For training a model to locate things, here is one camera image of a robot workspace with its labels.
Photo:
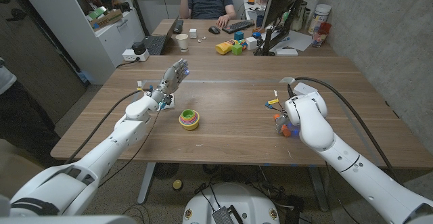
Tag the grey electronics box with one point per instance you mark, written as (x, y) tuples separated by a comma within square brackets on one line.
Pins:
[(222, 215)]

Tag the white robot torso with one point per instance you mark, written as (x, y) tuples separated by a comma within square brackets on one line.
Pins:
[(233, 198)]

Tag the dark laptop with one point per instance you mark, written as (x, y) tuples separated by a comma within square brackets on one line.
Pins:
[(155, 44)]

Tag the teal cube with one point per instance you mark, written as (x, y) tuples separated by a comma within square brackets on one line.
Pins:
[(239, 35)]

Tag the small white cube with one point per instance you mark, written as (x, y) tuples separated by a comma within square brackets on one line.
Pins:
[(193, 33)]

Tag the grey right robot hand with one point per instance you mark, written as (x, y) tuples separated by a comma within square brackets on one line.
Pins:
[(282, 123)]

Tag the green cube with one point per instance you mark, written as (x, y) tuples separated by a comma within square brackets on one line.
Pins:
[(236, 49)]

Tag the white cube box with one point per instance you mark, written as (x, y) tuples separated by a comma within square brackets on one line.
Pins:
[(251, 43)]

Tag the dark computer mouse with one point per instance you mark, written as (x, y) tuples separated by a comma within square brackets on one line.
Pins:
[(214, 30)]

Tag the black keyboard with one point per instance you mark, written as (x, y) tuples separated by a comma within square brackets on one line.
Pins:
[(237, 26)]

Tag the white paper sheet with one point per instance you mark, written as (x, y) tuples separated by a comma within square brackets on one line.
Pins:
[(299, 40)]

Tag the white paper cup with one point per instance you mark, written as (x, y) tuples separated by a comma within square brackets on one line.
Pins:
[(182, 43)]

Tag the clear jar of toys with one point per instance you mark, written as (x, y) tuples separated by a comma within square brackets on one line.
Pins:
[(319, 36)]

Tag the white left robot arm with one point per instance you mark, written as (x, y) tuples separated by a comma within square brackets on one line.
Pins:
[(101, 156)]

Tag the orange and white glue stick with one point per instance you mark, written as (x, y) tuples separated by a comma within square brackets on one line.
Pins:
[(286, 131)]

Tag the flat white box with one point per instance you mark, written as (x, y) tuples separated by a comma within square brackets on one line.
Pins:
[(286, 51)]

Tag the cardboard box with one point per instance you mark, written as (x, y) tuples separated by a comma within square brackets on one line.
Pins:
[(107, 19)]

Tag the black phone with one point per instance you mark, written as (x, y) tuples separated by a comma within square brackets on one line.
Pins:
[(178, 26)]

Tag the colourful stacking cups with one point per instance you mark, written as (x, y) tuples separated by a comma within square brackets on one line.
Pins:
[(189, 119)]

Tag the black floor fan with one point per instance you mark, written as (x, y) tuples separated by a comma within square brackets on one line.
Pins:
[(165, 170)]

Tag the white round canister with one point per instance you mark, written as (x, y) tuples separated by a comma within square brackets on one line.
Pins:
[(319, 17)]

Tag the seated person in grey shirt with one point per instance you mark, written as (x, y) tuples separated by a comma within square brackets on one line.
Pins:
[(208, 4)]

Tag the black computer monitor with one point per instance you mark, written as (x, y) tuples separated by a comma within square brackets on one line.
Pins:
[(280, 0)]

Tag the white shelf unit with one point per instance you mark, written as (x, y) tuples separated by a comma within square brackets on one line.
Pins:
[(105, 41)]

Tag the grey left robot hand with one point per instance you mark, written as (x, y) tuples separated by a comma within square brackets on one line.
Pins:
[(172, 78)]

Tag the yellow toy bottle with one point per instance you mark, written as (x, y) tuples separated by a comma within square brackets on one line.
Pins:
[(224, 48)]

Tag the yellow ball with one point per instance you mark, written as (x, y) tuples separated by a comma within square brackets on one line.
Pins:
[(177, 184)]

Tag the small white plastic box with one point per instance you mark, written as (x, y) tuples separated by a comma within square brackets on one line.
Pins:
[(303, 88)]

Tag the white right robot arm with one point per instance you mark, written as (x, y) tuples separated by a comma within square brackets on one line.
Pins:
[(355, 170)]

